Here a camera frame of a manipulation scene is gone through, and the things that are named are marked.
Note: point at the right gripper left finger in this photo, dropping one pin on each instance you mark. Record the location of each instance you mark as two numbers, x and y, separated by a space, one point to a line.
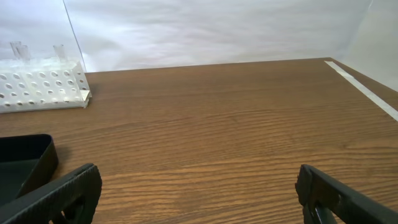
62 193

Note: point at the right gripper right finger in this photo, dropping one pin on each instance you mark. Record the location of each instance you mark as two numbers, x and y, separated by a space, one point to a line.
335 196

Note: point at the black tray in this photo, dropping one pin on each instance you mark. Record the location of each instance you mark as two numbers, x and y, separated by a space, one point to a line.
18 149

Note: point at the white test tube rack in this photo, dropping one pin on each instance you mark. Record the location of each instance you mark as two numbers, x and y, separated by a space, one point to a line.
40 84

